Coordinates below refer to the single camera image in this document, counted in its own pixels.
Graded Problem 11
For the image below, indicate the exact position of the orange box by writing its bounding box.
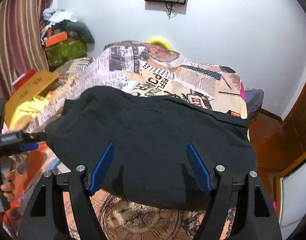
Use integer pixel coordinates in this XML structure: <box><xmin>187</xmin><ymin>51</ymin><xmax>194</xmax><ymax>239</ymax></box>
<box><xmin>45</xmin><ymin>31</ymin><xmax>68</xmax><ymax>47</ymax></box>

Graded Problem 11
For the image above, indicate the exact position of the newspaper print bed blanket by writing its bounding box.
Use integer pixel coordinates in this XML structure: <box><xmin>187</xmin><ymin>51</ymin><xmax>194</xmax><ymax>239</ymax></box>
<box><xmin>24</xmin><ymin>41</ymin><xmax>247</xmax><ymax>239</ymax></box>

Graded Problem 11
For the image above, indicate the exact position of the yellow pillow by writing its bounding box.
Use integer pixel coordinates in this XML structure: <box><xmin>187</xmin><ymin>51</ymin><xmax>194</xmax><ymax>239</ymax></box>
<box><xmin>147</xmin><ymin>37</ymin><xmax>173</xmax><ymax>50</ymax></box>

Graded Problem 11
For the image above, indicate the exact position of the brown cardboard box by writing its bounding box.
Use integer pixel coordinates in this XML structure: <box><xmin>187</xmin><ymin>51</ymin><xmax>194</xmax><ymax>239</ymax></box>
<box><xmin>4</xmin><ymin>70</ymin><xmax>59</xmax><ymax>127</ymax></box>

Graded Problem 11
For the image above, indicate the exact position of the purple grey bag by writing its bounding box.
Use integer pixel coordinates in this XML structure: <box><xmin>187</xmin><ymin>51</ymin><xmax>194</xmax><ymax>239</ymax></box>
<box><xmin>245</xmin><ymin>89</ymin><xmax>264</xmax><ymax>120</ymax></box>

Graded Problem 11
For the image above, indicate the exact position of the striped red curtain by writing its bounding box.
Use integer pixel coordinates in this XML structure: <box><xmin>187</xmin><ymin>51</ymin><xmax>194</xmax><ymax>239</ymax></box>
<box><xmin>0</xmin><ymin>0</ymin><xmax>53</xmax><ymax>100</ymax></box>

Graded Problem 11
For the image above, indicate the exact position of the green patterned box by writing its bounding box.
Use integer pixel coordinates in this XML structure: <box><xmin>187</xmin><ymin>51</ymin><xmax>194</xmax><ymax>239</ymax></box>
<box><xmin>45</xmin><ymin>37</ymin><xmax>87</xmax><ymax>67</ymax></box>

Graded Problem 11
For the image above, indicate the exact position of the yellow garment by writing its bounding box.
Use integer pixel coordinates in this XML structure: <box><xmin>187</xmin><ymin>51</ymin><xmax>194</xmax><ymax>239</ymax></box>
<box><xmin>9</xmin><ymin>94</ymin><xmax>52</xmax><ymax>132</ymax></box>

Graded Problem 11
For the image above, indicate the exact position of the black zip jacket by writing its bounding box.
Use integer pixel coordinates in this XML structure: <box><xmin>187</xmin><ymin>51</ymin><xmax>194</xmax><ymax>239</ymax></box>
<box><xmin>46</xmin><ymin>86</ymin><xmax>257</xmax><ymax>210</ymax></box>

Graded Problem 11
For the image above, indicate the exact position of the white crumpled cloth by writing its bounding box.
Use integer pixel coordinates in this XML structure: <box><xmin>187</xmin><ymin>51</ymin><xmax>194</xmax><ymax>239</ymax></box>
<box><xmin>43</xmin><ymin>8</ymin><xmax>79</xmax><ymax>23</ymax></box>

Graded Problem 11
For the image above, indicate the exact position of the red flat box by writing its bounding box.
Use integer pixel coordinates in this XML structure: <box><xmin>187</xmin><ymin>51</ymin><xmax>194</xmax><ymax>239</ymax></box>
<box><xmin>11</xmin><ymin>69</ymin><xmax>36</xmax><ymax>91</ymax></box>

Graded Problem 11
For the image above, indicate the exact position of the dark green garment pile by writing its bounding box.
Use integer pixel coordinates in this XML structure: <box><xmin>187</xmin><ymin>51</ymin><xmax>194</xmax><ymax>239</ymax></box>
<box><xmin>59</xmin><ymin>20</ymin><xmax>95</xmax><ymax>44</ymax></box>

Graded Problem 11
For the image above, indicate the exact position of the person's left hand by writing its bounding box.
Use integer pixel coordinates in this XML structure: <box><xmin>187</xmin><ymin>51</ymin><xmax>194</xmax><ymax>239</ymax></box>
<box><xmin>1</xmin><ymin>171</ymin><xmax>15</xmax><ymax>200</ymax></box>

